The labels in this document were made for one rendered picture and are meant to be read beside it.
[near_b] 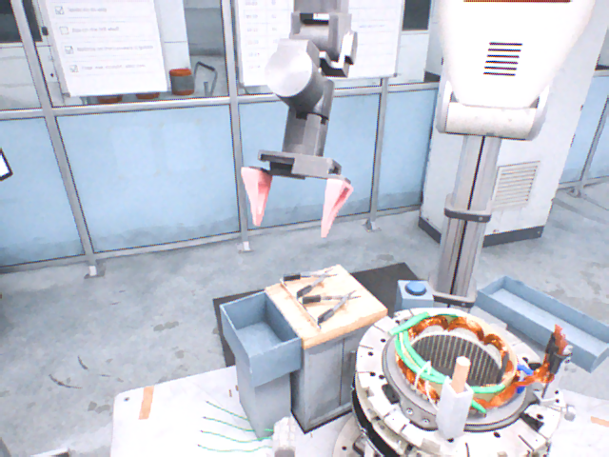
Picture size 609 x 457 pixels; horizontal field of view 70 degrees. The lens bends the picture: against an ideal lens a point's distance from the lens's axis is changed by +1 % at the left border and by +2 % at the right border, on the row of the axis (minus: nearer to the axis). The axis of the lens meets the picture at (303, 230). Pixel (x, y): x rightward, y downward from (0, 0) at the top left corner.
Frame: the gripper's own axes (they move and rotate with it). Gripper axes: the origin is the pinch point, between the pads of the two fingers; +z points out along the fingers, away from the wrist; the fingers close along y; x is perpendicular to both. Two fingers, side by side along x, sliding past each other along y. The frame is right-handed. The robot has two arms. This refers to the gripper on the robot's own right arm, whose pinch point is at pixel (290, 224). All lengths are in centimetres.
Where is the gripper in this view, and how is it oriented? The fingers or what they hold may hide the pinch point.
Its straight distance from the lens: 59.0
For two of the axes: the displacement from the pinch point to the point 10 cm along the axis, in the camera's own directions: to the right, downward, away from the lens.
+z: -1.7, 9.9, 0.3
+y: 9.4, 1.7, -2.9
